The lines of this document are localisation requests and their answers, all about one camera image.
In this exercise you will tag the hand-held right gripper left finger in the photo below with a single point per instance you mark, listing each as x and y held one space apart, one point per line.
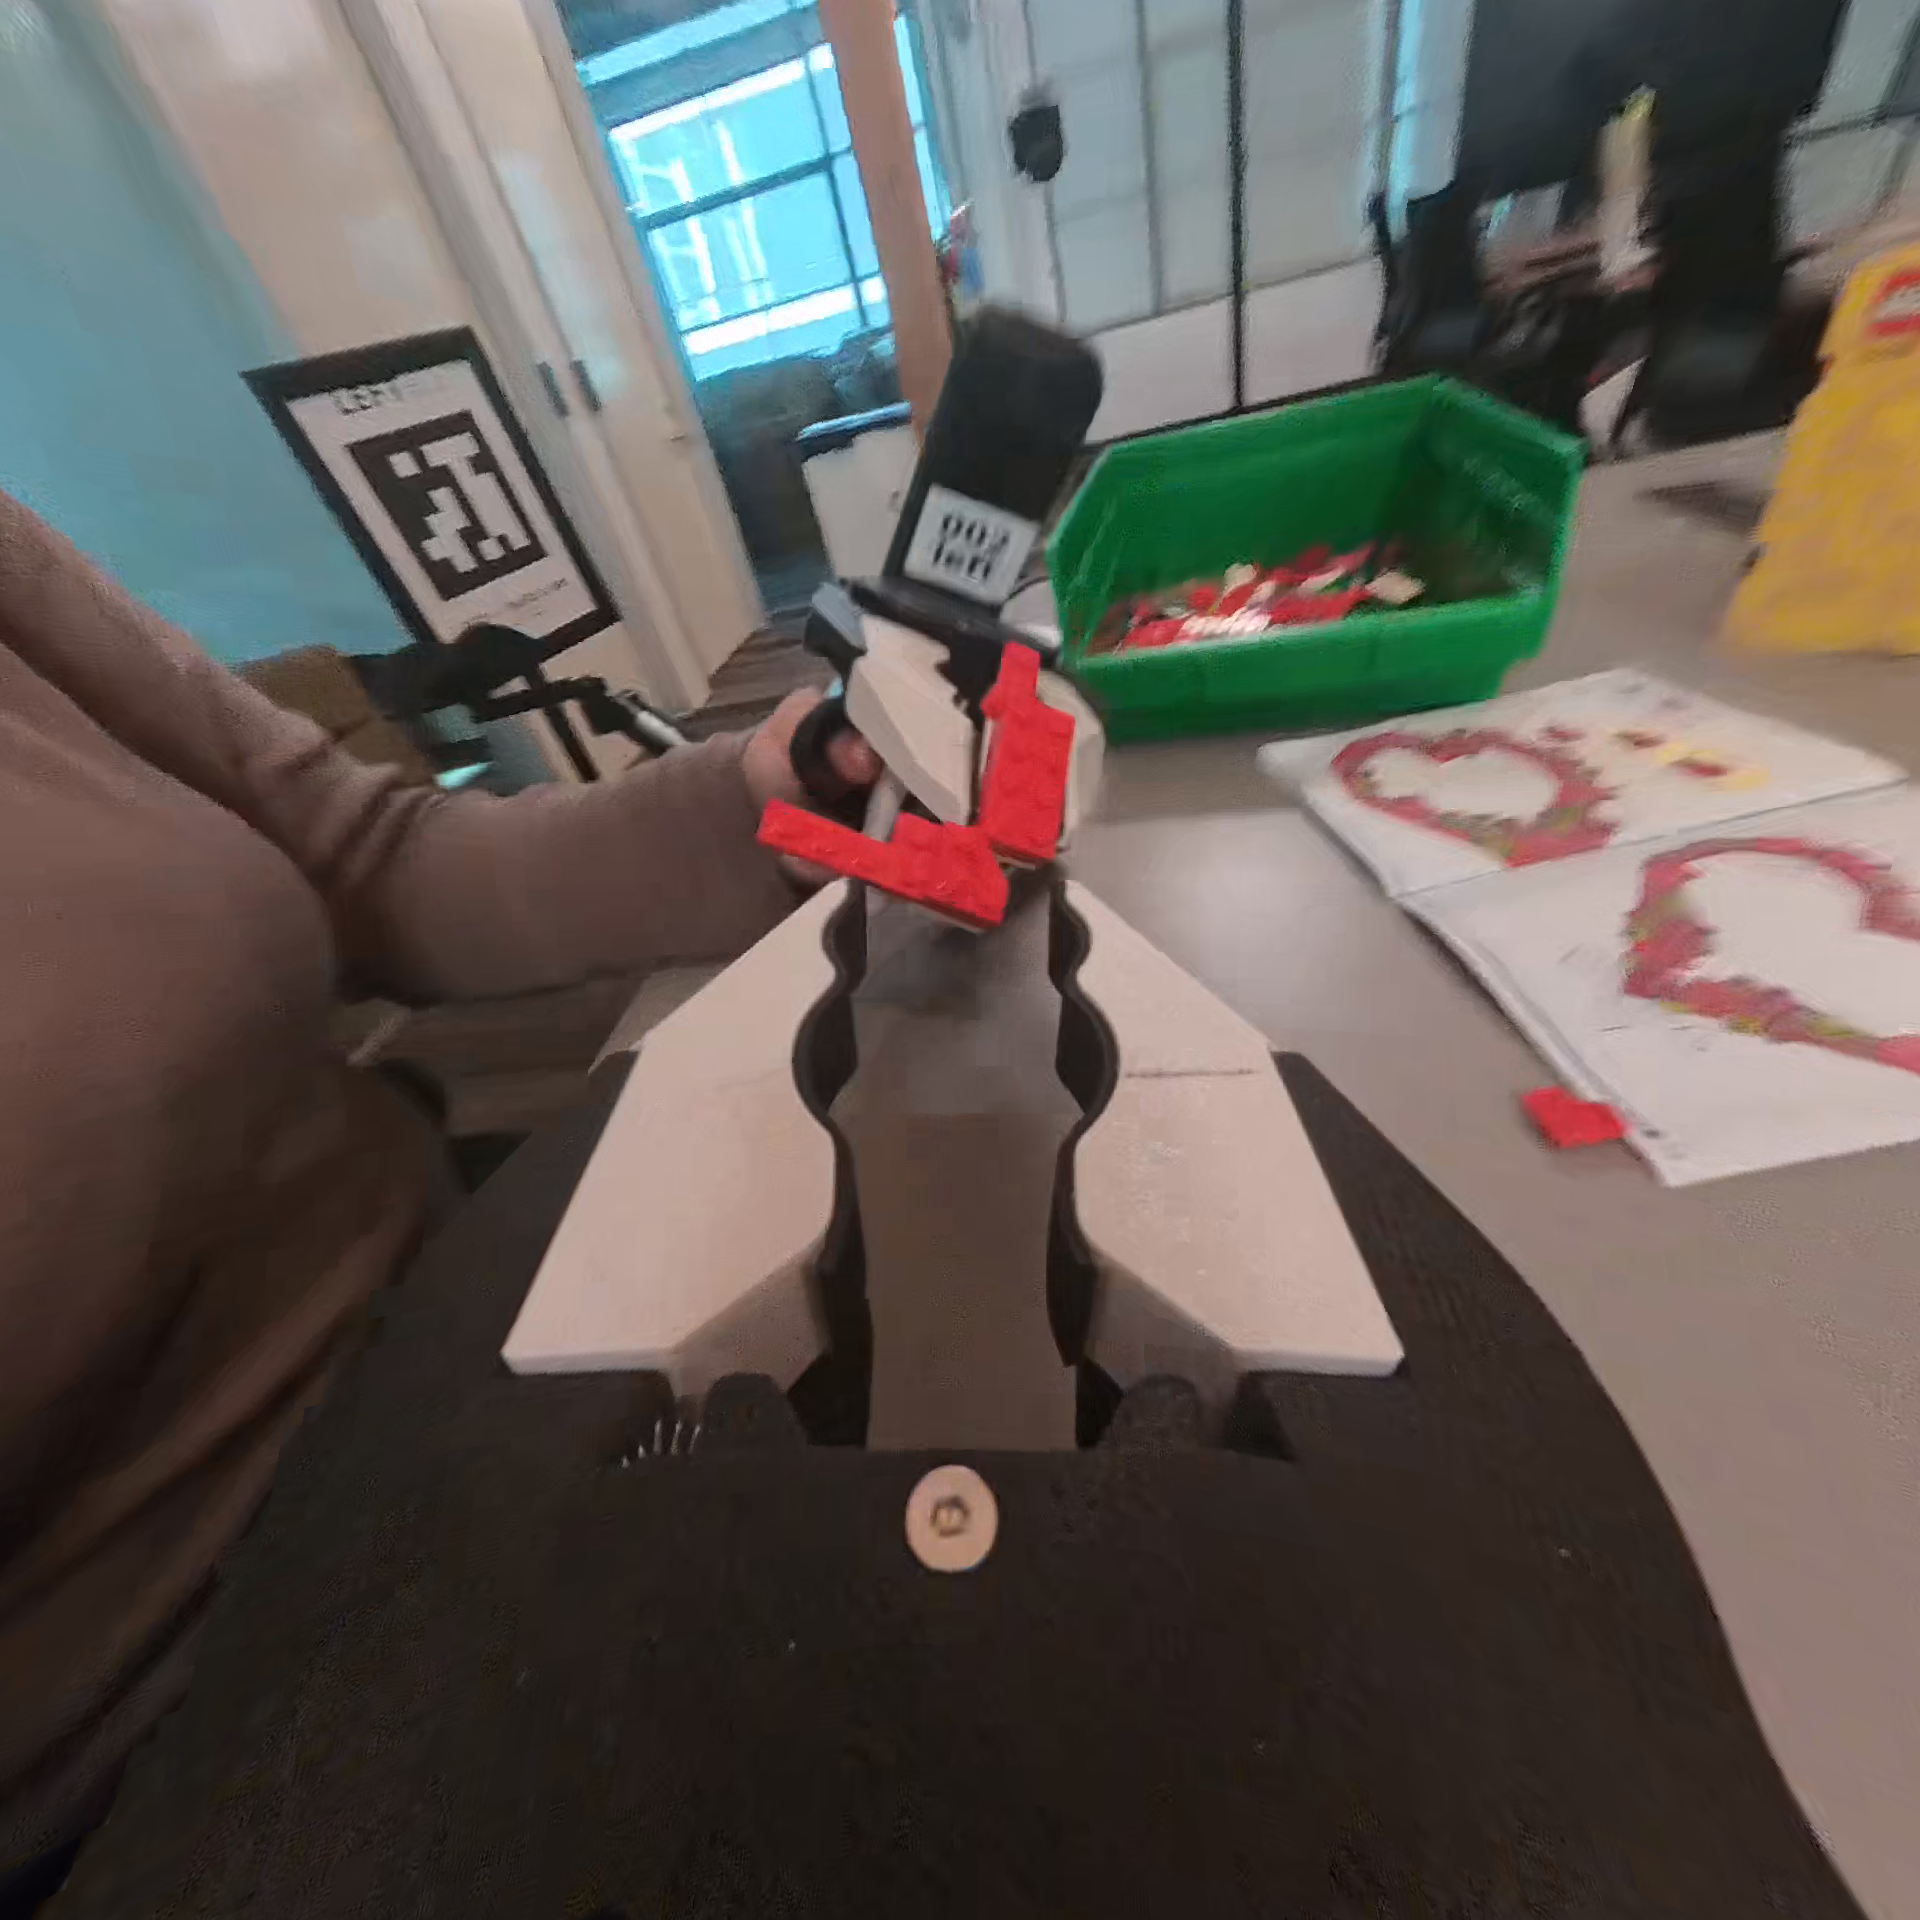
705 1201

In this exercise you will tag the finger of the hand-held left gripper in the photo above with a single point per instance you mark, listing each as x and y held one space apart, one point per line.
915 735
1088 765

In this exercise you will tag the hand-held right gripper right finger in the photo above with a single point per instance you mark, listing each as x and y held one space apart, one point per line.
1215 1201

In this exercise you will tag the red lego plate assembly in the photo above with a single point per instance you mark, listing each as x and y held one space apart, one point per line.
1028 765

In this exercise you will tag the person's left forearm brown sleeve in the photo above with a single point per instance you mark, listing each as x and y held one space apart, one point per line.
570 871

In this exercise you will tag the pile of loose lego pieces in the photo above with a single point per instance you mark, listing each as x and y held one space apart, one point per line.
1244 600

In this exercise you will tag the small red lego plate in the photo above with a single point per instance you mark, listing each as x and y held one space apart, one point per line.
1571 1119

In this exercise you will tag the person's left hand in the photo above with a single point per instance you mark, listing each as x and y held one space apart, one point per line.
769 758

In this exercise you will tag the white trash can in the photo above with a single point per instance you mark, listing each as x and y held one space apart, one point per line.
855 495

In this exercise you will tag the green plastic bin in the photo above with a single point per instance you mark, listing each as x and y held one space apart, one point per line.
1321 674

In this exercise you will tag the black metal stand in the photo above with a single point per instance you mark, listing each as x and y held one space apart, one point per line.
495 682

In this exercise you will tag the black framed marker sign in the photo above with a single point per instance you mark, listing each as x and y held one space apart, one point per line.
451 495

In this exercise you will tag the open heart instruction booklet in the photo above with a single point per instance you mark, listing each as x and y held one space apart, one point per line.
1681 901

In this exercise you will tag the person's brown sweater torso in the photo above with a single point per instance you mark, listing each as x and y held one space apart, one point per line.
165 1051

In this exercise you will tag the dark blurred furniture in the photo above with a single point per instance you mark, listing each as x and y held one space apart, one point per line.
1650 225

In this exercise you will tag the yellow cardboard box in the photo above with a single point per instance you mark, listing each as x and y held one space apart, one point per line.
1838 511

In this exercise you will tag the wooden post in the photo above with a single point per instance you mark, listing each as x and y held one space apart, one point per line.
892 194

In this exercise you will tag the black wall-mounted device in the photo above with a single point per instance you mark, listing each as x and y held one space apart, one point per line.
1036 139

